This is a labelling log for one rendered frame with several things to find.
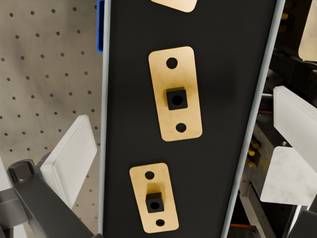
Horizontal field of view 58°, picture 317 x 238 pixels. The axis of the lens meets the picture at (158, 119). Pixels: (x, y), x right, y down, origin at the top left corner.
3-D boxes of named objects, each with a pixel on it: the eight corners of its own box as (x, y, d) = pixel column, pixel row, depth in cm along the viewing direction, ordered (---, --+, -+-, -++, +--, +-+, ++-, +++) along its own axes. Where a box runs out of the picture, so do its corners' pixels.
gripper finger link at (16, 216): (39, 229, 13) (-22, 236, 13) (71, 169, 18) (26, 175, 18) (29, 202, 13) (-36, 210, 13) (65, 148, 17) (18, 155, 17)
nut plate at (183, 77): (202, 135, 27) (204, 140, 26) (162, 140, 27) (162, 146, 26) (192, 45, 24) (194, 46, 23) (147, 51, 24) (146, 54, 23)
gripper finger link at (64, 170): (70, 215, 15) (56, 216, 15) (98, 150, 21) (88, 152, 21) (53, 165, 14) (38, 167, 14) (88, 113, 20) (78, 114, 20)
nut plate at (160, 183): (179, 227, 31) (179, 235, 30) (145, 231, 31) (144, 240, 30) (166, 160, 28) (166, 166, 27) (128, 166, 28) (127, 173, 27)
